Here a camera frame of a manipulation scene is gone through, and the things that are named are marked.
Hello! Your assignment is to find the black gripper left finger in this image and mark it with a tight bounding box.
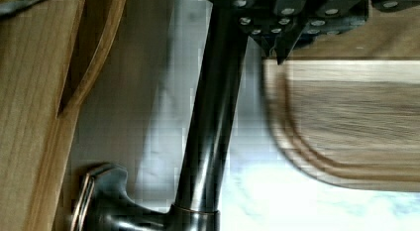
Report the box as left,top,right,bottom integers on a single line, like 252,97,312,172
208,0,317,64

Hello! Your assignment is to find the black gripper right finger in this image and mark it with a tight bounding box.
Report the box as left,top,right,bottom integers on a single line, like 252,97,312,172
290,0,419,50

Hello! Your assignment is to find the wooden organizer drawer box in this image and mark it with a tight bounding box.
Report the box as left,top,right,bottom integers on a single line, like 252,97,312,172
1,0,127,231

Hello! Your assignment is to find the black drawer handle bar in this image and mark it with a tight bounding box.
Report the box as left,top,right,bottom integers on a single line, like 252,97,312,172
70,5,248,231

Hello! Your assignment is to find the wooden divided tray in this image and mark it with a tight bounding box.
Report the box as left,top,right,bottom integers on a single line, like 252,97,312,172
262,7,420,192

